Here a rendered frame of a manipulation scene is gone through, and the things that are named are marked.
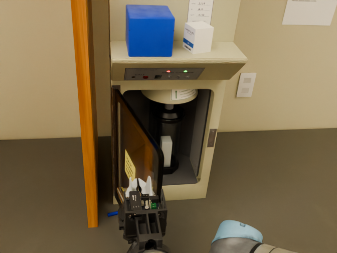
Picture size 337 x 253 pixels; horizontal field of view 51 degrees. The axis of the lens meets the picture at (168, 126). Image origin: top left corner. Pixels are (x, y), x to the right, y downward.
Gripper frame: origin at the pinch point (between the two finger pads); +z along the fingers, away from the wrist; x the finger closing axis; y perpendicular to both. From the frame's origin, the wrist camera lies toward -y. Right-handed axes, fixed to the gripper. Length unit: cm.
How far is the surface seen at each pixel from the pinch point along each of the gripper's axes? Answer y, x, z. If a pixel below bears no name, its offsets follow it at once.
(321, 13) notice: 16, -79, 74
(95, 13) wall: 14, 8, 74
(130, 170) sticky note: -9.0, 0.2, 15.5
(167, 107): -4.5, -13.0, 39.4
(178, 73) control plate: 14.4, -12.0, 24.0
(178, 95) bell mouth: 3.1, -14.8, 33.1
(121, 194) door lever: -10.1, 3.1, 8.3
